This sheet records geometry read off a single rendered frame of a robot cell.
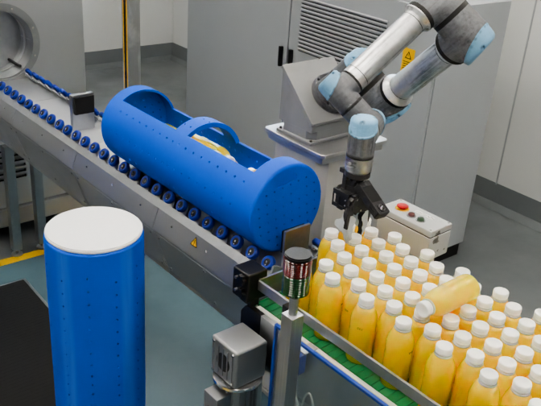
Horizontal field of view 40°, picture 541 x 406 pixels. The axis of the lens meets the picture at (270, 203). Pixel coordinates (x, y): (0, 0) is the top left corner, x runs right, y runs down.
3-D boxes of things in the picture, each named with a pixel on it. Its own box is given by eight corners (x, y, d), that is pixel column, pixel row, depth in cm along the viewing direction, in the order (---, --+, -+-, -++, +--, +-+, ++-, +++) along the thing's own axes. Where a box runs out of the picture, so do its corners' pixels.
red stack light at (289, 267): (297, 262, 169) (299, 246, 168) (316, 274, 165) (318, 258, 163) (276, 270, 165) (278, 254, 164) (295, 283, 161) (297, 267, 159)
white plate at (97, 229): (146, 248, 205) (146, 252, 205) (139, 204, 229) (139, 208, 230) (41, 253, 199) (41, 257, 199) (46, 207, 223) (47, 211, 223)
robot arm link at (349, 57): (342, 59, 255) (365, 36, 244) (368, 88, 255) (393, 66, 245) (324, 75, 247) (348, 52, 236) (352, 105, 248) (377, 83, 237)
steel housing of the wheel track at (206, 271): (39, 132, 389) (34, 68, 374) (324, 334, 244) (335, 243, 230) (-16, 142, 372) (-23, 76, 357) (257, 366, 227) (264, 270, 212)
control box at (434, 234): (396, 226, 235) (400, 197, 231) (447, 253, 222) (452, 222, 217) (374, 234, 229) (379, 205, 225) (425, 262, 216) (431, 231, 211)
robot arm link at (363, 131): (382, 114, 199) (376, 124, 192) (377, 152, 204) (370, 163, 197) (354, 109, 201) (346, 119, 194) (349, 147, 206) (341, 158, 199)
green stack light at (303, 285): (295, 280, 171) (297, 262, 169) (315, 293, 167) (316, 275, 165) (274, 289, 168) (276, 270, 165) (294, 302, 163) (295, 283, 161)
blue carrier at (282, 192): (170, 142, 294) (161, 75, 279) (323, 229, 236) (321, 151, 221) (107, 167, 279) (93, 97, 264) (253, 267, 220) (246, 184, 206)
